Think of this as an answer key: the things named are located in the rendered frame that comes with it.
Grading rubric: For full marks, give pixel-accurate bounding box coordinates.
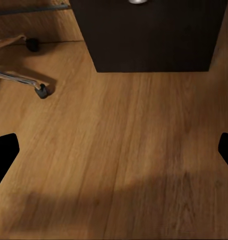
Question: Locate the swivel chair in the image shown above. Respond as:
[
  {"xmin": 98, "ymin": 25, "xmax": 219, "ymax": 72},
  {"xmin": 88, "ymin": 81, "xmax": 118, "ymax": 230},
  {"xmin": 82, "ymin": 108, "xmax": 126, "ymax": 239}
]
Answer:
[{"xmin": 0, "ymin": 32, "xmax": 51, "ymax": 98}]

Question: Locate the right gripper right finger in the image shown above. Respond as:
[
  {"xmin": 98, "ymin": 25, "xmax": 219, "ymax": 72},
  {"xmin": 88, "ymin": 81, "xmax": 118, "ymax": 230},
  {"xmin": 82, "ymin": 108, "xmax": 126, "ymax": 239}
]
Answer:
[{"xmin": 218, "ymin": 133, "xmax": 228, "ymax": 165}]

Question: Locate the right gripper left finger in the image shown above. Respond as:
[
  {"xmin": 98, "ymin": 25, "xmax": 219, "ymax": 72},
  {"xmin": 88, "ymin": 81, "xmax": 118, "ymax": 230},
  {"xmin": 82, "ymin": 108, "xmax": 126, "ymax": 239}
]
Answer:
[{"xmin": 0, "ymin": 133, "xmax": 20, "ymax": 183}]

